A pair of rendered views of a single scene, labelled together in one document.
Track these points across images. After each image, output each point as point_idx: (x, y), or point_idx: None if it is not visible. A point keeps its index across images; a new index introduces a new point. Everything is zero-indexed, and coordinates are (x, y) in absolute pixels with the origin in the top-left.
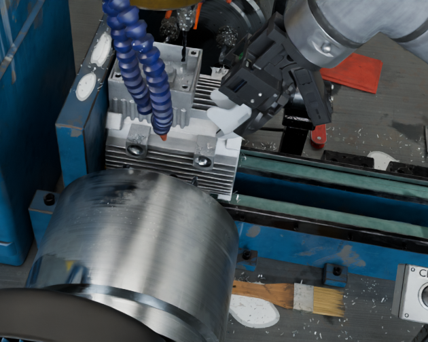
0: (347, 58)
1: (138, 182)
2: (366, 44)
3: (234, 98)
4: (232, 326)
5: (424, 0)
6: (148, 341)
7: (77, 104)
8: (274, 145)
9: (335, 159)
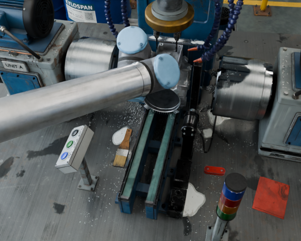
0: (279, 196)
1: (110, 45)
2: (300, 213)
3: None
4: (113, 130)
5: (119, 52)
6: (28, 10)
7: (147, 36)
8: (203, 152)
9: (185, 165)
